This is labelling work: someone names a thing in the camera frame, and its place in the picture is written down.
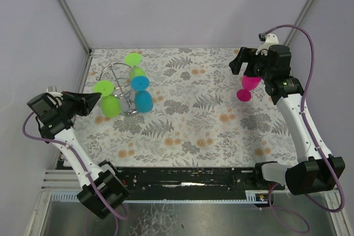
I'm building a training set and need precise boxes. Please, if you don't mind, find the pink wine glass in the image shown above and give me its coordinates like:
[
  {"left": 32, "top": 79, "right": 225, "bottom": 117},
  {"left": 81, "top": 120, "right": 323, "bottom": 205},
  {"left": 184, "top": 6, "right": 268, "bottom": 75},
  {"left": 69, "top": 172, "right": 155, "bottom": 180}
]
[{"left": 236, "top": 75, "right": 261, "bottom": 102}]

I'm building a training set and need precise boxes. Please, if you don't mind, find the green wine glass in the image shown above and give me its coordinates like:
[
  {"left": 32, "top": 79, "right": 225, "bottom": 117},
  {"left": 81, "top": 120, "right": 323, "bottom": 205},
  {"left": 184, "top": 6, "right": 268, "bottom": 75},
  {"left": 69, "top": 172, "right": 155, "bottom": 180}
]
[
  {"left": 124, "top": 53, "right": 146, "bottom": 80},
  {"left": 93, "top": 80, "right": 121, "bottom": 118}
]

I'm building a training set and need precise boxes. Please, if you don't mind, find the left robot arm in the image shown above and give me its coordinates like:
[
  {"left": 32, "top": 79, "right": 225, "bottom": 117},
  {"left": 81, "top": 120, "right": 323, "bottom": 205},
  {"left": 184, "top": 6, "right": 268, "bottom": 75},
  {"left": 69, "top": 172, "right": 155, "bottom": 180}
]
[{"left": 27, "top": 91, "right": 129, "bottom": 220}]

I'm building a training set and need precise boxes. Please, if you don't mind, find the chrome wine glass rack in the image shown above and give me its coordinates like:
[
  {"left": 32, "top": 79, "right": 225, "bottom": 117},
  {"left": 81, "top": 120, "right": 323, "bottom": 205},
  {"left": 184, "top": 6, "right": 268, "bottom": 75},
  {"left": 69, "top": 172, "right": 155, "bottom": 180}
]
[{"left": 94, "top": 62, "right": 138, "bottom": 117}]

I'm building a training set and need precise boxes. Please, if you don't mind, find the blue wine glass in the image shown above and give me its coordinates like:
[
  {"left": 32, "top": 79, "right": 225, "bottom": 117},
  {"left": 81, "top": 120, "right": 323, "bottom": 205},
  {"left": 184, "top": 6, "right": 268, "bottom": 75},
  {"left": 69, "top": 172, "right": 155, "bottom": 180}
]
[{"left": 131, "top": 76, "right": 153, "bottom": 113}]

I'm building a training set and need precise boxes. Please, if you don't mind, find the floral tablecloth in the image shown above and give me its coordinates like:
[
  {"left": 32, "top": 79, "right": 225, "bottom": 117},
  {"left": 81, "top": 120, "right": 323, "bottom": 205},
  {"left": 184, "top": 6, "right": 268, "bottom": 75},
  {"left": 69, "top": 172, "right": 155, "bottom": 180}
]
[{"left": 72, "top": 48, "right": 299, "bottom": 168}]

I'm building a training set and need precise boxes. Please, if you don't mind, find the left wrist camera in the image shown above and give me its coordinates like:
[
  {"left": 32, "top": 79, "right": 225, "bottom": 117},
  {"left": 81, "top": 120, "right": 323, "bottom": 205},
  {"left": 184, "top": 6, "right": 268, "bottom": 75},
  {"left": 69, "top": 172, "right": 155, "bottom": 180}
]
[{"left": 27, "top": 86, "right": 62, "bottom": 116}]

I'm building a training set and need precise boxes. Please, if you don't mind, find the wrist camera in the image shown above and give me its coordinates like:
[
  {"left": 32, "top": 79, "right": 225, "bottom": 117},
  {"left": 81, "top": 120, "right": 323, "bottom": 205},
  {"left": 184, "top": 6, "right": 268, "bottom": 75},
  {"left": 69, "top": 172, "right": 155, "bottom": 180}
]
[
  {"left": 27, "top": 86, "right": 62, "bottom": 116},
  {"left": 256, "top": 33, "right": 279, "bottom": 56}
]

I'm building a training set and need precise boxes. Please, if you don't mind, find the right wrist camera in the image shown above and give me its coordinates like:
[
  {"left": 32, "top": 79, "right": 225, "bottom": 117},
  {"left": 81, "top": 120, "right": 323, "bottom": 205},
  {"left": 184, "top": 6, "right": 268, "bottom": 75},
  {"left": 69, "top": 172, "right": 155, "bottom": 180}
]
[{"left": 256, "top": 33, "right": 279, "bottom": 56}]

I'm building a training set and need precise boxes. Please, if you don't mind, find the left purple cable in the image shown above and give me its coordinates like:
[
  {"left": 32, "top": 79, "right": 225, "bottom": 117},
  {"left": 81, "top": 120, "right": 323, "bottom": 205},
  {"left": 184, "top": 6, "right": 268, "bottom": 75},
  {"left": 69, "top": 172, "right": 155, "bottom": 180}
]
[{"left": 22, "top": 113, "right": 129, "bottom": 236}]

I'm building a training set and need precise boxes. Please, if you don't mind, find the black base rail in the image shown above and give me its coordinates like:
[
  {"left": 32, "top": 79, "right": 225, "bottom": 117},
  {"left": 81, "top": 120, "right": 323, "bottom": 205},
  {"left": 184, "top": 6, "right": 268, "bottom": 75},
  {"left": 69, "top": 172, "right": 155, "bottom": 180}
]
[{"left": 115, "top": 167, "right": 274, "bottom": 201}]

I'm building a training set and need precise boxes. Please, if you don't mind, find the left aluminium frame post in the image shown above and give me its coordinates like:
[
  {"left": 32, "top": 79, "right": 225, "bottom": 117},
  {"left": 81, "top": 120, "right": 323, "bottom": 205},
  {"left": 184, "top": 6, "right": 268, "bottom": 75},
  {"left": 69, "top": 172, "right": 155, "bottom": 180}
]
[{"left": 56, "top": 0, "right": 92, "bottom": 54}]

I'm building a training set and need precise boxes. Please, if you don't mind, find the aluminium frame post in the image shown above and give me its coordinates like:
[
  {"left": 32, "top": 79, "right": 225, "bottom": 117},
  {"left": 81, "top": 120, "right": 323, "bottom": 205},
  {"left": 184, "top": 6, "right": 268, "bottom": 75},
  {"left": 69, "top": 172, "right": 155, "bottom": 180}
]
[
  {"left": 284, "top": 0, "right": 332, "bottom": 46},
  {"left": 56, "top": 0, "right": 92, "bottom": 54}
]

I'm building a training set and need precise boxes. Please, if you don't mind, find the right aluminium frame post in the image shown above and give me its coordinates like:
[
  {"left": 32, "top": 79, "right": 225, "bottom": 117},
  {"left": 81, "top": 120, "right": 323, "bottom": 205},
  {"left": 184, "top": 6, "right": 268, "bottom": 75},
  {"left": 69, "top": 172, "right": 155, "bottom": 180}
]
[{"left": 284, "top": 0, "right": 332, "bottom": 46}]

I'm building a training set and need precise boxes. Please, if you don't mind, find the white cable duct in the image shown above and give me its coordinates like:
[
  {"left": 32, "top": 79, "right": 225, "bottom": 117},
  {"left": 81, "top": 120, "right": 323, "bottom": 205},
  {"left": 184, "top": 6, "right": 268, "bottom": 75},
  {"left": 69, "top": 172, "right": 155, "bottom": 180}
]
[{"left": 51, "top": 190, "right": 273, "bottom": 202}]

